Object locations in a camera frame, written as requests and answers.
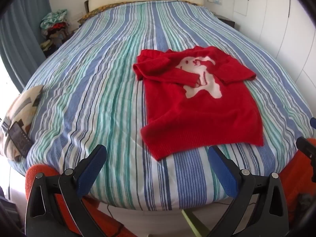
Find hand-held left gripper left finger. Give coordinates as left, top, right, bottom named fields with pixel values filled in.
left=25, top=144, right=109, bottom=237

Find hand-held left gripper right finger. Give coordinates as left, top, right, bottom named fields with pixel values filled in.
left=208, top=146, right=297, bottom=237

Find red sweater with white figure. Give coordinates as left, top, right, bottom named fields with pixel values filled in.
left=133, top=46, right=265, bottom=161

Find pile of mixed clothes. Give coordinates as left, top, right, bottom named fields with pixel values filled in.
left=39, top=8, right=71, bottom=55

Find orange knitted cloth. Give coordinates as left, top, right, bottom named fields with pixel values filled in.
left=25, top=164, right=131, bottom=237
left=278, top=138, right=316, bottom=225

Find green bar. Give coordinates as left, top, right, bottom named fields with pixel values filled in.
left=181, top=209, right=210, bottom=237

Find black remote control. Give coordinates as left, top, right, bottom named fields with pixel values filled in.
left=7, top=121, right=34, bottom=158

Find striped bed cover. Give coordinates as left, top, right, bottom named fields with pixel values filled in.
left=11, top=0, right=316, bottom=211

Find patterned beige pillow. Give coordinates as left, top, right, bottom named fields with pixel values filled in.
left=0, top=85, right=45, bottom=162

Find white wardrobe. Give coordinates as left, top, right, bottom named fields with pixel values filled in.
left=232, top=0, right=316, bottom=119

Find dark nightstand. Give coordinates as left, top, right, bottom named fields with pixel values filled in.
left=216, top=14, right=236, bottom=29

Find blue curtain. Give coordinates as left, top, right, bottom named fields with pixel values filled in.
left=0, top=0, right=52, bottom=92

